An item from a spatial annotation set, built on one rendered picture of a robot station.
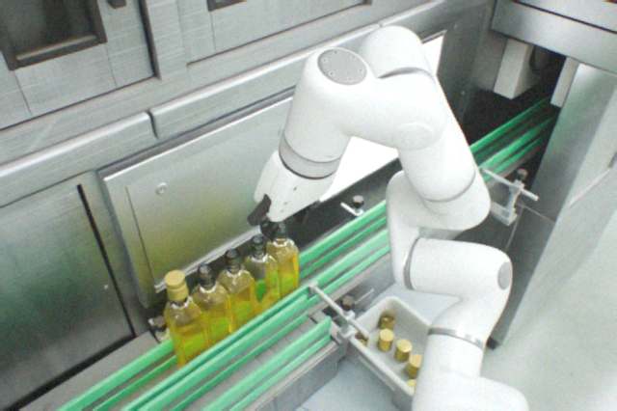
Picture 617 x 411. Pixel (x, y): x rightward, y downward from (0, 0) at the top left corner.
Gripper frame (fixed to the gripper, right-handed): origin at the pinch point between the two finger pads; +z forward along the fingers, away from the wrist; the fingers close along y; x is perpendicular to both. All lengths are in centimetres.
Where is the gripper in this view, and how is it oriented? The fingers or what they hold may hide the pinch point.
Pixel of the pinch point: (284, 218)
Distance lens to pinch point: 73.7
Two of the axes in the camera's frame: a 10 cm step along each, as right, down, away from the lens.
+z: -2.2, 5.3, 8.2
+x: 6.1, 7.3, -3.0
